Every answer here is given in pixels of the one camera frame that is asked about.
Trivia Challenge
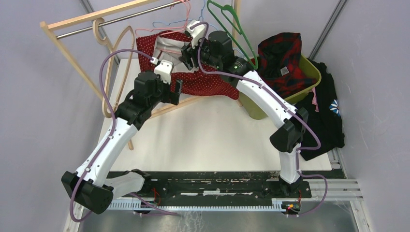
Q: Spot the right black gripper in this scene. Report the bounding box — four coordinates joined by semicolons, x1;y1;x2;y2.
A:
178;33;221;70

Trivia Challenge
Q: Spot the pink hanger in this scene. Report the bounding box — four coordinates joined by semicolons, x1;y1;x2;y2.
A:
134;0;191;37

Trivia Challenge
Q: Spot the red polka dot garment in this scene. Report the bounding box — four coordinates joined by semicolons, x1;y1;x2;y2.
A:
136;30;239;100

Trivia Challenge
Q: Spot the green hanger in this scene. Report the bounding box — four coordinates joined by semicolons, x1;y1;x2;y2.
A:
206;0;259;70

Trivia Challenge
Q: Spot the red plaid shirt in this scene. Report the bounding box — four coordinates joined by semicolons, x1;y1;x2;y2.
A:
257;32;317;98

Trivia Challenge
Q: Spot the wooden hanger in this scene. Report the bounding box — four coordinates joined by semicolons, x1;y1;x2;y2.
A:
92;17;136;119

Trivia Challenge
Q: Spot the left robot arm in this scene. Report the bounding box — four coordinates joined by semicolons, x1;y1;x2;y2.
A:
61;71;183;214

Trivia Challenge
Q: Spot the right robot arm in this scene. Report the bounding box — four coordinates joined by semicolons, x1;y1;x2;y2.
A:
179;30;308;197

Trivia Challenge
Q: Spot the green plastic basket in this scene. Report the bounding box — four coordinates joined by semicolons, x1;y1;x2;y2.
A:
238;55;322;120

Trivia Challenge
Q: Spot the pink cloth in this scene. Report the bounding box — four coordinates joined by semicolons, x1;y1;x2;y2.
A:
311;87;319;113

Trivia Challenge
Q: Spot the wooden clothes rack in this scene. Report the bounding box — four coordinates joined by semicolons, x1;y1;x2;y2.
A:
40;0;244;151

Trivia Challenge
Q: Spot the black garment with flower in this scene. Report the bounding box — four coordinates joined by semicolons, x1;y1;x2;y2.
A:
295;61;345;161

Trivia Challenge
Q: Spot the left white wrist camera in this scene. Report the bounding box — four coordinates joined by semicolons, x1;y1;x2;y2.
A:
150;57;174;85

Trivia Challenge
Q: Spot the blue wire hanger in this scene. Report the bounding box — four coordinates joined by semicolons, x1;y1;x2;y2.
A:
151;0;247;58

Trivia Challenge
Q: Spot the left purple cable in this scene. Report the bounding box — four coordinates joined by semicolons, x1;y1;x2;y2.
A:
69;48;159;223

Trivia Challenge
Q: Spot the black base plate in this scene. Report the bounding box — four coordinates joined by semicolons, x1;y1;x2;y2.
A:
105;170;312;207

